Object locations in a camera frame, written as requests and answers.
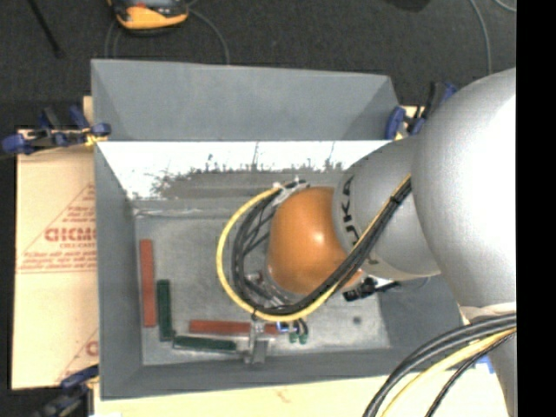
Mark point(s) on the brown cardboard board red print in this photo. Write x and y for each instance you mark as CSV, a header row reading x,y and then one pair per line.
x,y
52,276

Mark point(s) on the black cylinder on white bracket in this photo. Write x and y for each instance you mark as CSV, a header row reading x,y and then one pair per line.
x,y
360,290

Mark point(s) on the dark green flat block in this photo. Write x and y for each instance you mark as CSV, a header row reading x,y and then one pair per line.
x,y
204,344
164,311

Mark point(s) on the grey metal bin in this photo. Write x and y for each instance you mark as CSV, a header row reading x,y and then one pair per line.
x,y
226,102

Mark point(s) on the red-brown flat block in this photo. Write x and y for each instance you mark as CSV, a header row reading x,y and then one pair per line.
x,y
219,326
147,282

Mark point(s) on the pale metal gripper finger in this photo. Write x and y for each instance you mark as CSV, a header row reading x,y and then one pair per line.
x,y
262,350
252,341

